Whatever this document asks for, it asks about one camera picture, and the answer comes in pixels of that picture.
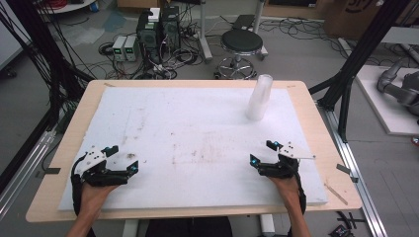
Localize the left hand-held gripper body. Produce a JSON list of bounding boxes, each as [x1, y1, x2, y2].
[[78, 145, 131, 188]]

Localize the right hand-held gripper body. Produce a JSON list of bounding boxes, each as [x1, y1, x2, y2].
[[257, 141, 316, 180]]

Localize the stack of clear plastic cups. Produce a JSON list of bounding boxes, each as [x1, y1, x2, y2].
[[245, 74, 275, 121]]

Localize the person's left hand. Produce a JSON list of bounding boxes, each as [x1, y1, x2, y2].
[[78, 183, 119, 215]]

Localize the person's right hand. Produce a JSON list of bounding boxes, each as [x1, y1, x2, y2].
[[268, 177, 302, 210]]

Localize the white table leg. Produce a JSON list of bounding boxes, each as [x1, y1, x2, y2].
[[259, 214, 277, 237], [122, 218, 140, 237]]

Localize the white foam mat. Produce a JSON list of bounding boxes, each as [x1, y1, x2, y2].
[[57, 86, 329, 211]]

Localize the person's dark trouser legs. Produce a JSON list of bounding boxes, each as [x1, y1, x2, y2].
[[144, 216, 233, 237]]

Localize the black parts on floor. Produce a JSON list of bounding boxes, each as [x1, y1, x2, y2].
[[329, 211, 366, 237]]

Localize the grey bench power supply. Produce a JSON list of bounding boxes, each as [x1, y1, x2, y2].
[[112, 36, 127, 62], [124, 35, 138, 62]]

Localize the black round stool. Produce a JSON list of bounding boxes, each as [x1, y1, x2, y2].
[[213, 29, 270, 81]]

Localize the white platform board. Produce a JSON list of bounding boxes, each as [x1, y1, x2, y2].
[[355, 64, 419, 136]]

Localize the black computer tower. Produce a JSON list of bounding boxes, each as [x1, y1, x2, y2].
[[135, 9, 163, 64], [161, 5, 182, 51]]

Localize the white stand leg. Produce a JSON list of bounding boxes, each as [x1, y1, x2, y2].
[[197, 0, 213, 64], [252, 0, 270, 61]]

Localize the cardboard box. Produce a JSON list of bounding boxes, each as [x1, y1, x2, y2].
[[323, 0, 419, 41]]

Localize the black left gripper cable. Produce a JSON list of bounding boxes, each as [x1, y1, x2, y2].
[[70, 154, 88, 216]]

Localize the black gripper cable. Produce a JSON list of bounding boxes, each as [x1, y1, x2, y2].
[[70, 154, 88, 216], [293, 169, 307, 215]]

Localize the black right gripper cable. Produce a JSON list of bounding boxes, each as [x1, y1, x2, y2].
[[293, 169, 307, 215]]

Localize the aluminium rail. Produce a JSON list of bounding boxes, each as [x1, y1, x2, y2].
[[0, 129, 57, 221], [316, 101, 388, 237]]

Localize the tangle of floor cables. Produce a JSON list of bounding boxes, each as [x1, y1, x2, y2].
[[98, 19, 202, 81]]

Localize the black metal frame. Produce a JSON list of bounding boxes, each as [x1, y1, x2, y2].
[[0, 0, 97, 196], [308, 0, 413, 143]]

